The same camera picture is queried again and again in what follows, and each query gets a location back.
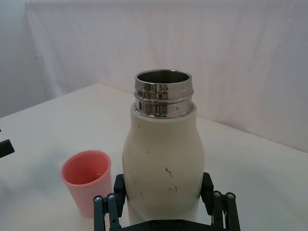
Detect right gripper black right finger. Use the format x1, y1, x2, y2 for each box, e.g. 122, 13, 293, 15
199, 172, 239, 231

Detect pink plastic cup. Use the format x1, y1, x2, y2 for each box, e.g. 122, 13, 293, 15
60, 149, 112, 218

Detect cream vacuum bottle steel neck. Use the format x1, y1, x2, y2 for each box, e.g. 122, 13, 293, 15
122, 69, 205, 226

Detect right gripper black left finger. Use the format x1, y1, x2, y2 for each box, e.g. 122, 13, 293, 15
93, 174, 127, 231

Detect white table cloth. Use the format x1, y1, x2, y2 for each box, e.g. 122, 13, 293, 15
0, 81, 308, 231

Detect white curtain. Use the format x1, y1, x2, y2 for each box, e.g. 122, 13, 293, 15
0, 0, 308, 157

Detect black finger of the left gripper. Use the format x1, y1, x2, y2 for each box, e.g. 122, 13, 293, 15
0, 138, 15, 158

